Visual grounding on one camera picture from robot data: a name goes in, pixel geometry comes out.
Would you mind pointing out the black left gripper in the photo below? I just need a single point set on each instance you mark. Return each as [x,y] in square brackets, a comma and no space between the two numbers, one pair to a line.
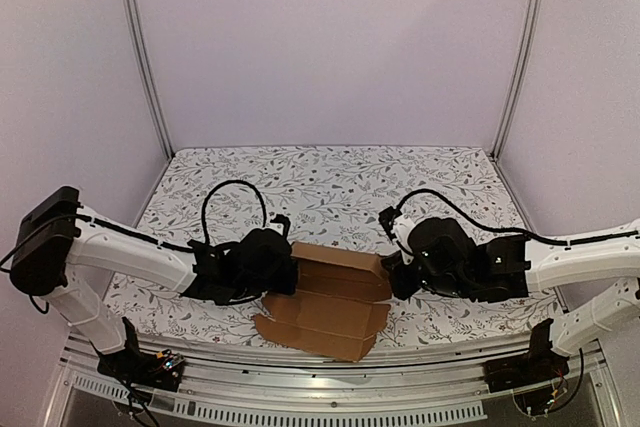
[288,283]

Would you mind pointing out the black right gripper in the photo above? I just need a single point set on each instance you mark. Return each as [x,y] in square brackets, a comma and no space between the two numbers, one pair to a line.
[397,272]

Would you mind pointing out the brown cardboard box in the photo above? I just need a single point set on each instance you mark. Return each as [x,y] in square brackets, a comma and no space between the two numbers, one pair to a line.
[341,304]

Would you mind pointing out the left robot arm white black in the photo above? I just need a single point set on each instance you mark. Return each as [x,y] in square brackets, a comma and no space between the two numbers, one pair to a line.
[61,235]

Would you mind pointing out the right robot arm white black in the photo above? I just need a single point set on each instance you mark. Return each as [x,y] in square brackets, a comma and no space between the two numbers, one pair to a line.
[436,255]

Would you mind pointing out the floral patterned table mat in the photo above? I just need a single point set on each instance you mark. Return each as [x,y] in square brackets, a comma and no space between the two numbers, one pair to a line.
[333,196]

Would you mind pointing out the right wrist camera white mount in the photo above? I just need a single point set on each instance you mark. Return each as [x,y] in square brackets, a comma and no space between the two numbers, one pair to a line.
[397,227]

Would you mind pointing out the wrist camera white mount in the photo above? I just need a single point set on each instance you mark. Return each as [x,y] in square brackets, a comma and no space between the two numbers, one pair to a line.
[397,227]
[280,224]

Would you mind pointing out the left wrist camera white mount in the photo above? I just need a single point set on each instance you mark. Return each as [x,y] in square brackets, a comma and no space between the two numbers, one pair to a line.
[280,224]

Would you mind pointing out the curved aluminium rail base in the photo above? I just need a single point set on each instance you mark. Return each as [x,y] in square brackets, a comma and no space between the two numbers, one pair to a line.
[233,385]

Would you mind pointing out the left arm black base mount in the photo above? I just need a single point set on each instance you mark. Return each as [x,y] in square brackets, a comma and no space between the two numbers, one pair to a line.
[162,370]

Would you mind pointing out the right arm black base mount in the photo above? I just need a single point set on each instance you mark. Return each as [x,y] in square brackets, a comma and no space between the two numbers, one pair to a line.
[538,364]

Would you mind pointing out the right aluminium corner post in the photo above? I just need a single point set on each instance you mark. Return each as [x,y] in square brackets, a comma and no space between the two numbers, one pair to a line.
[517,79]

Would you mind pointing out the aluminium corner post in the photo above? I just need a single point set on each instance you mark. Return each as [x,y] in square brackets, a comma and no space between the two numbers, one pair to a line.
[517,79]
[144,66]

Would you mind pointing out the left aluminium corner post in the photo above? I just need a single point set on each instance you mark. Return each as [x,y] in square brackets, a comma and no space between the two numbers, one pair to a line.
[144,66]

